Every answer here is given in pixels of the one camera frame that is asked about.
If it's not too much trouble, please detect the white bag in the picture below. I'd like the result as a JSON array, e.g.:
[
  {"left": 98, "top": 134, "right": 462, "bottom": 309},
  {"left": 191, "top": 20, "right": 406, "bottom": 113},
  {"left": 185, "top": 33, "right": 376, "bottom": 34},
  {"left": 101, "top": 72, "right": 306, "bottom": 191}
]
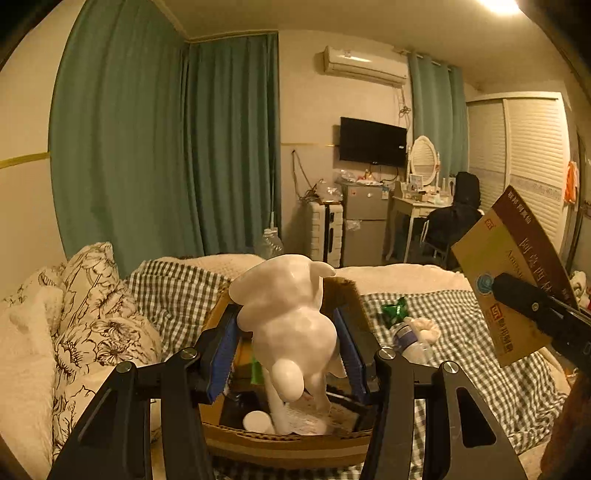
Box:
[{"left": 570, "top": 270, "right": 591, "bottom": 310}]

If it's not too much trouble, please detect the green curtain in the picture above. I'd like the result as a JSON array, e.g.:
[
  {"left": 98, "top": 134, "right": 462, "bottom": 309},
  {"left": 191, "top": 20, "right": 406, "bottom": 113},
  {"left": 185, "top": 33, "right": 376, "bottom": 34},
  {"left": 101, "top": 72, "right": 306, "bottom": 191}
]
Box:
[
  {"left": 48, "top": 0, "right": 191, "bottom": 278},
  {"left": 409, "top": 53, "right": 469, "bottom": 174},
  {"left": 185, "top": 32, "right": 282, "bottom": 259}
]

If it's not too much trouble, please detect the green foil packet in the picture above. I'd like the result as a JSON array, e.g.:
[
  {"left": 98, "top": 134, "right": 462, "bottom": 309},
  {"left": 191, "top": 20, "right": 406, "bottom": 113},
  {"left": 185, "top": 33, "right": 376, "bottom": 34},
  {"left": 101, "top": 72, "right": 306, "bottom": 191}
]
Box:
[{"left": 379, "top": 298, "right": 409, "bottom": 328}]

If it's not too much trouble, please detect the white plush toy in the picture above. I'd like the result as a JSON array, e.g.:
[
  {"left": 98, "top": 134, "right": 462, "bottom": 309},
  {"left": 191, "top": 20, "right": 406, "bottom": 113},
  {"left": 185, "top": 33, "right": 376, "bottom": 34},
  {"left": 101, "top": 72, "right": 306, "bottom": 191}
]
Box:
[{"left": 228, "top": 253, "right": 347, "bottom": 435}]

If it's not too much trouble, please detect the white suitcase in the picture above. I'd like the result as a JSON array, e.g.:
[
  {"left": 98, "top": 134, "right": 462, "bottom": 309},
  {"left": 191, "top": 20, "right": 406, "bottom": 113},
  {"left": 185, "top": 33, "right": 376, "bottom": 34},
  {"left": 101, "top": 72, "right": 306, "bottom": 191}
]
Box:
[{"left": 310, "top": 202, "right": 345, "bottom": 262}]

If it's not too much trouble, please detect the black wall cable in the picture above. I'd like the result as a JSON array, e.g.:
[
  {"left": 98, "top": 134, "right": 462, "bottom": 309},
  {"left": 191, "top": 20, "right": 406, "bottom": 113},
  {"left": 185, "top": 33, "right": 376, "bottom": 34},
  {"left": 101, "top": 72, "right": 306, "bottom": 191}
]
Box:
[{"left": 291, "top": 148, "right": 319, "bottom": 201}]

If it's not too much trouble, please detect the white dressing table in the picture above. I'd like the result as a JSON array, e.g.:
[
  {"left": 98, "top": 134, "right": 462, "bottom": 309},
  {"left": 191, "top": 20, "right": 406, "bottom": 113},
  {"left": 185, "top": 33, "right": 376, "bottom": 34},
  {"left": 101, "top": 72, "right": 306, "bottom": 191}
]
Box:
[{"left": 385, "top": 194, "right": 455, "bottom": 264}]

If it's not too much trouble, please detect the clear plastic bottle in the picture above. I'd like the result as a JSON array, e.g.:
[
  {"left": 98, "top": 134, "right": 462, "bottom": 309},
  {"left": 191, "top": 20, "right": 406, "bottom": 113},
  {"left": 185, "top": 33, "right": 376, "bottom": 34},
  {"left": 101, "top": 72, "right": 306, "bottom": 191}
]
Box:
[{"left": 392, "top": 318, "right": 437, "bottom": 365}]

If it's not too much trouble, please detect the white oval vanity mirror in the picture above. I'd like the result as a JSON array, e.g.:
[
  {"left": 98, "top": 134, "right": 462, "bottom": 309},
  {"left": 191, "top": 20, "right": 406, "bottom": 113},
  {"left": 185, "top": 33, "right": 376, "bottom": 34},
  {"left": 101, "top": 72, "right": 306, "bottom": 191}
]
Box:
[{"left": 406, "top": 135, "right": 441, "bottom": 190}]

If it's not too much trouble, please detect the black backpack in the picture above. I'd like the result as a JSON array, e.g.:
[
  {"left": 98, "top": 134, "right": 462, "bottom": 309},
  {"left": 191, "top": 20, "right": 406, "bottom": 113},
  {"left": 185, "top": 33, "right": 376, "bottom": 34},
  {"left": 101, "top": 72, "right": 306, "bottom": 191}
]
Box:
[{"left": 453, "top": 172, "right": 482, "bottom": 213}]

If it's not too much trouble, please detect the dark red beige medicine box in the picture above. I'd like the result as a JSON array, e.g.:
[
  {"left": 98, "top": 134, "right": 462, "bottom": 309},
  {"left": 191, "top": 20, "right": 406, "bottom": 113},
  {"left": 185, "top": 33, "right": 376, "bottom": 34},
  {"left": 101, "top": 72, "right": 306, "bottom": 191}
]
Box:
[{"left": 451, "top": 185, "right": 579, "bottom": 368}]

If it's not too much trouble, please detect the large clear water jug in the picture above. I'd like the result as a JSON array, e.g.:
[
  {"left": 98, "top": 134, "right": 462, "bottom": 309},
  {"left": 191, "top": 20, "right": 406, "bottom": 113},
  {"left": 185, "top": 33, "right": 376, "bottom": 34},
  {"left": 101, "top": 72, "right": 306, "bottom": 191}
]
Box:
[{"left": 261, "top": 228, "right": 284, "bottom": 259}]

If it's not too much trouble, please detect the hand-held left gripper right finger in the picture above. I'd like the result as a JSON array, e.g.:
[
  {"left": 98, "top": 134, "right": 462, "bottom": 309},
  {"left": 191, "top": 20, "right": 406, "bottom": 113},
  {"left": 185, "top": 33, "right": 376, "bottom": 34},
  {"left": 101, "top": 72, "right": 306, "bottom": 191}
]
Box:
[{"left": 332, "top": 307, "right": 529, "bottom": 480}]

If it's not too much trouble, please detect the white crumpled cloth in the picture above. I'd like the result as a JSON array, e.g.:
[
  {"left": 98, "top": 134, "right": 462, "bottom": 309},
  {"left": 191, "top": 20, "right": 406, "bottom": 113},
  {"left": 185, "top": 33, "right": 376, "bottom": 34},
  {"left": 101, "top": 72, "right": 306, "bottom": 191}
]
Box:
[{"left": 409, "top": 318, "right": 439, "bottom": 344}]

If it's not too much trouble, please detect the chair with black clothes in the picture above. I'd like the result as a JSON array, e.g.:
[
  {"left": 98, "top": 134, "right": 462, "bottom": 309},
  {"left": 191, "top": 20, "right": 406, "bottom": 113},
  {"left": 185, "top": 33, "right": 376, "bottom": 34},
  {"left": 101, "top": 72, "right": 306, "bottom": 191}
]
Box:
[{"left": 422, "top": 205, "right": 485, "bottom": 271}]

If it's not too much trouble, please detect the orange hanging cloth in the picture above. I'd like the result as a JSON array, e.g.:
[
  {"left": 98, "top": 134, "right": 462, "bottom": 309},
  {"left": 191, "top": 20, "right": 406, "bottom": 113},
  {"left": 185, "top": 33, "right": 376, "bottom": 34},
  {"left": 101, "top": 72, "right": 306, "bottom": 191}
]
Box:
[{"left": 564, "top": 161, "right": 581, "bottom": 204}]

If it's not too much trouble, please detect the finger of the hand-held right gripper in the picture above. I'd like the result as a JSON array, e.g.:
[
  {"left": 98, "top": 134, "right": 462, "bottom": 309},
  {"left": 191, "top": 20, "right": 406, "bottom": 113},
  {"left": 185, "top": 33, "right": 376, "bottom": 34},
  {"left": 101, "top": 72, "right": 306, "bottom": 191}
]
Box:
[{"left": 492, "top": 272, "right": 591, "bottom": 365}]

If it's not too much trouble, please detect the silver mini fridge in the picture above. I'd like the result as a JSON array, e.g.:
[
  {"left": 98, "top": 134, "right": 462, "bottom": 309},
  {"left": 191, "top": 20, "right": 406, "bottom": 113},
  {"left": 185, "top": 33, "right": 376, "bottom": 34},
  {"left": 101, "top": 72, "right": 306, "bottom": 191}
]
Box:
[{"left": 341, "top": 182, "right": 391, "bottom": 268}]

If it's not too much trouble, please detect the white wall air conditioner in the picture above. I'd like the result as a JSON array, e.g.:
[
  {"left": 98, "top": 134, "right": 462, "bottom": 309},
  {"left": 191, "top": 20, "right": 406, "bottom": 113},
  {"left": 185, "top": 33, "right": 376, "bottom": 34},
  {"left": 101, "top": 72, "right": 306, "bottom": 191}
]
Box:
[{"left": 322, "top": 45, "right": 409, "bottom": 88}]

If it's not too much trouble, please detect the green checked blanket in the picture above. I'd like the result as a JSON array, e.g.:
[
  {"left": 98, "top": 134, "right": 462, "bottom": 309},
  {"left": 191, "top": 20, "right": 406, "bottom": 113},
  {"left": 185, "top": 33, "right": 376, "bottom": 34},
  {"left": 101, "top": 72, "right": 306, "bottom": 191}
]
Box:
[{"left": 127, "top": 258, "right": 568, "bottom": 480}]

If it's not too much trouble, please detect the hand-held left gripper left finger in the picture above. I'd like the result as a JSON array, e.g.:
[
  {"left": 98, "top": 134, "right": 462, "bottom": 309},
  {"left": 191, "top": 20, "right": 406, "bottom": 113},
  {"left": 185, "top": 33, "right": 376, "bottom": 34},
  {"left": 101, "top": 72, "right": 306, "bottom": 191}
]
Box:
[{"left": 46, "top": 305, "right": 241, "bottom": 480}]

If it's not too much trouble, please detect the white louvered wardrobe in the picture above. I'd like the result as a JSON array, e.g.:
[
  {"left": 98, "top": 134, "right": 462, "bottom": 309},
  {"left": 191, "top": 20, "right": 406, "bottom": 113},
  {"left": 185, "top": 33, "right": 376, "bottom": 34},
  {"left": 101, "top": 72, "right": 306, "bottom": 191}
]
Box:
[{"left": 465, "top": 91, "right": 578, "bottom": 273}]

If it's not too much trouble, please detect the black wall television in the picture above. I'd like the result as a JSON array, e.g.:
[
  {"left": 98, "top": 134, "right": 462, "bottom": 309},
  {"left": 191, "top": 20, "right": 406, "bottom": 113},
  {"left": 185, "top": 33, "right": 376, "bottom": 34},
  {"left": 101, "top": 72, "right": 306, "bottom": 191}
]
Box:
[{"left": 339, "top": 117, "right": 408, "bottom": 167}]

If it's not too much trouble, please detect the person's right forearm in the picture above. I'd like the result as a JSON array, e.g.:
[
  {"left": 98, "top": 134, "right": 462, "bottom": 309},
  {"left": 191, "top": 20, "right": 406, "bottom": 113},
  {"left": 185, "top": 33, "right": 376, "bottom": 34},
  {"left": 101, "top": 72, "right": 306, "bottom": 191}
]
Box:
[{"left": 540, "top": 369, "right": 591, "bottom": 480}]

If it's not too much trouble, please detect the cardboard box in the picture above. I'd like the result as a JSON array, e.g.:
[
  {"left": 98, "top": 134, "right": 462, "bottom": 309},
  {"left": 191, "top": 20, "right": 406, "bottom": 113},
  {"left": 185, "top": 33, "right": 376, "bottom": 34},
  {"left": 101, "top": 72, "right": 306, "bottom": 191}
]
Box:
[{"left": 198, "top": 276, "right": 384, "bottom": 469}]

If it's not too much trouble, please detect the floral pillow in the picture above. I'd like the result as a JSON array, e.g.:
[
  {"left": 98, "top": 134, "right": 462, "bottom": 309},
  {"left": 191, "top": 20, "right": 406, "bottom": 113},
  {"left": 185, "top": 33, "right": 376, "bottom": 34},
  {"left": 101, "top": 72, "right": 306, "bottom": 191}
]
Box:
[
  {"left": 52, "top": 291, "right": 163, "bottom": 462},
  {"left": 58, "top": 241, "right": 125, "bottom": 324}
]

